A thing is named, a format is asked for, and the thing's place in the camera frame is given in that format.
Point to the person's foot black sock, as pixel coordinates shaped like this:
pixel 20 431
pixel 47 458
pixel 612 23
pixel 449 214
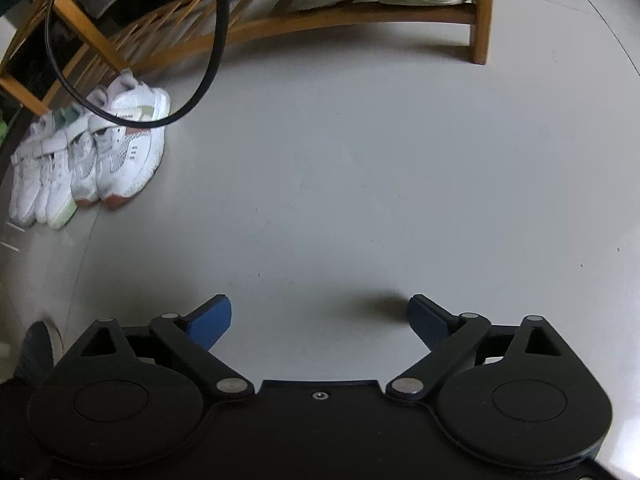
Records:
pixel 37 350

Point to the wooden shoe rack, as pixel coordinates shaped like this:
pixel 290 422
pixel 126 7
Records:
pixel 482 20

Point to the person's black trouser leg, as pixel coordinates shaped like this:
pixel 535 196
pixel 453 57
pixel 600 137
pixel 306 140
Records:
pixel 15 410

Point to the dark TV cabinet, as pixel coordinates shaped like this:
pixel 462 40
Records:
pixel 7 160

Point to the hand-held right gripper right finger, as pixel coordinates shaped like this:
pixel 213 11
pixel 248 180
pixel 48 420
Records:
pixel 427 320

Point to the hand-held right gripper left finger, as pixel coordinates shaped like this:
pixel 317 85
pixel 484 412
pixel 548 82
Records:
pixel 212 320

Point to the white mesh sneaker pink lining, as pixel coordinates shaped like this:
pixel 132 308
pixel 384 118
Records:
pixel 130 160
pixel 85 170

